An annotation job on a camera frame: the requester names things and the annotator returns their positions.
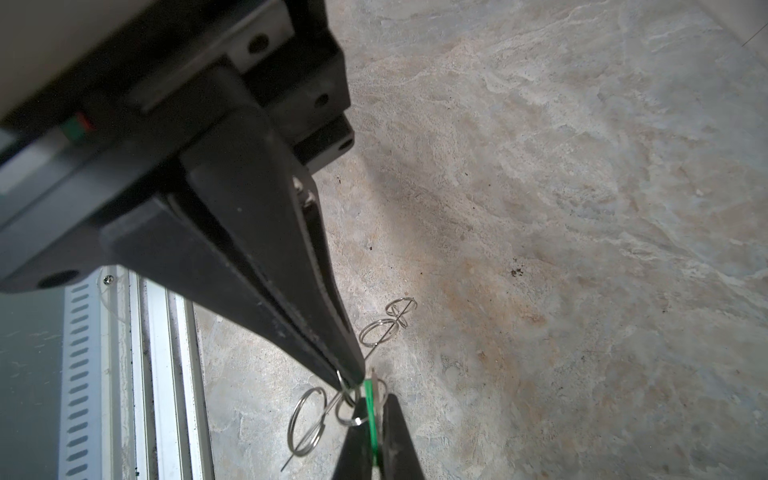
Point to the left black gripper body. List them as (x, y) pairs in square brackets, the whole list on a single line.
[(144, 97)]

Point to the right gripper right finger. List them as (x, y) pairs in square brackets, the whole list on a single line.
[(398, 457)]

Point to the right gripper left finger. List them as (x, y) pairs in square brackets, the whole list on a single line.
[(355, 458)]

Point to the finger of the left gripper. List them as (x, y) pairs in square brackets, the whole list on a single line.
[(253, 185), (175, 241)]

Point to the metal key holder plate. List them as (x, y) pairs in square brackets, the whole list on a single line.
[(342, 403)]

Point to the green plastic key tag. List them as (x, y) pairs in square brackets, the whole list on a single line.
[(373, 405)]

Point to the aluminium mounting rail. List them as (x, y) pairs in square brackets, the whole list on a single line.
[(153, 414)]

